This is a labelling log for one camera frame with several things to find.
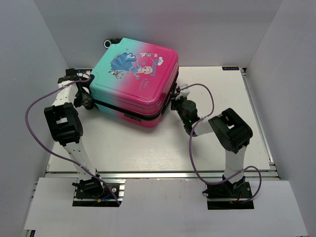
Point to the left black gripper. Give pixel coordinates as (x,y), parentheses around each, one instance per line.
(87,98)

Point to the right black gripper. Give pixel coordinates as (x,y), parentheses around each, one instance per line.
(175,101)

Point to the teal suitcase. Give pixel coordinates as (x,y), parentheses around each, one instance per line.
(134,80)

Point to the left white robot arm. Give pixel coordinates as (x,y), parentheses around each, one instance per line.
(66,128)

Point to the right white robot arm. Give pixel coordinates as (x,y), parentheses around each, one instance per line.
(232,132)

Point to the right blue table label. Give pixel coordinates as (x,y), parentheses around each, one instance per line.
(230,68)

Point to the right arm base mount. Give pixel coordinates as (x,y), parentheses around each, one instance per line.
(220,197)

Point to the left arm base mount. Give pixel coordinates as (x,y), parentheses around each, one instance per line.
(98,197)

